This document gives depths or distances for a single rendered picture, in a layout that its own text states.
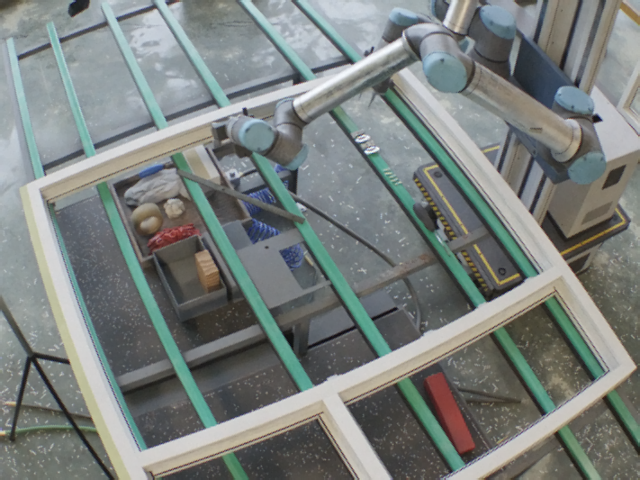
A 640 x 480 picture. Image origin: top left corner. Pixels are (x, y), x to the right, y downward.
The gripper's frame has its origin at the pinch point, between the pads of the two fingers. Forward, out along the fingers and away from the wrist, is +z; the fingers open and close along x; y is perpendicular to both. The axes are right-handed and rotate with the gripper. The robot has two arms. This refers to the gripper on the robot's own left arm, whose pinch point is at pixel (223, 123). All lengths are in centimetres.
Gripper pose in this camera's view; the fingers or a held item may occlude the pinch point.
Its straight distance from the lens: 241.2
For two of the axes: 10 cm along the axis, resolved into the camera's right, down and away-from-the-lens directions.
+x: -8.9, 3.4, -3.1
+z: -4.0, -2.4, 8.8
